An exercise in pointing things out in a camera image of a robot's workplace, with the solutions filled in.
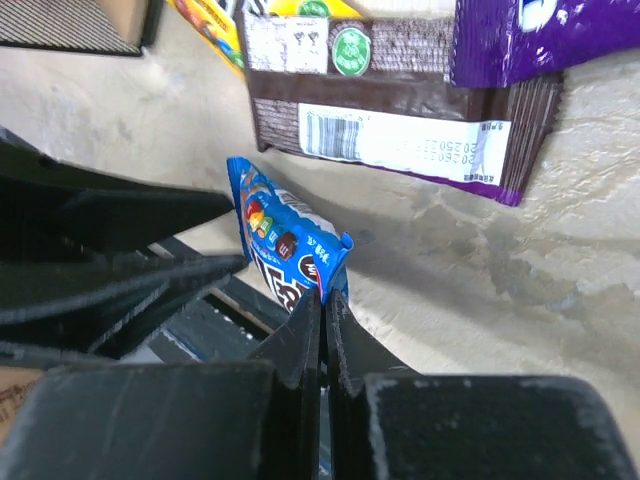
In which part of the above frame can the blue M&M's bag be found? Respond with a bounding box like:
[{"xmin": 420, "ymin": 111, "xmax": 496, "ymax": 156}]
[{"xmin": 227, "ymin": 156, "xmax": 354, "ymax": 312}]

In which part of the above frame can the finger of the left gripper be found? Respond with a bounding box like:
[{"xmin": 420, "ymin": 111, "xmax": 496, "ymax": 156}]
[
  {"xmin": 1, "ymin": 129, "xmax": 233, "ymax": 263},
  {"xmin": 1, "ymin": 254, "xmax": 247, "ymax": 360}
]

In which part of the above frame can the brown chocolate bag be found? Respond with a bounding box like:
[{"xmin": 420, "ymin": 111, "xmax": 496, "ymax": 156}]
[{"xmin": 238, "ymin": 13, "xmax": 564, "ymax": 206}]

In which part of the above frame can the purple Fox's candy bag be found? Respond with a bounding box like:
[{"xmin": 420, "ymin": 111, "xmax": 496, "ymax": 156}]
[{"xmin": 450, "ymin": 0, "xmax": 639, "ymax": 88}]

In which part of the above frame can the yellow M&M's bag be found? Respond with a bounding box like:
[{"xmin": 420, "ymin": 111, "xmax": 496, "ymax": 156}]
[{"xmin": 168, "ymin": 0, "xmax": 360, "ymax": 75}]

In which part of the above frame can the wood and wire shelf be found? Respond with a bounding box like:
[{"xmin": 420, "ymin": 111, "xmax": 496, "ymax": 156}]
[{"xmin": 1, "ymin": 1, "xmax": 165, "ymax": 57}]

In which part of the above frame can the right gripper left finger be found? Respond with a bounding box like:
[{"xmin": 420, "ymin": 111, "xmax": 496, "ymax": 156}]
[{"xmin": 249, "ymin": 289, "xmax": 322, "ymax": 479}]

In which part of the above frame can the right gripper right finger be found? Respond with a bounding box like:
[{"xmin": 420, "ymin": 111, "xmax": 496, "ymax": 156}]
[{"xmin": 327, "ymin": 290, "xmax": 415, "ymax": 479}]

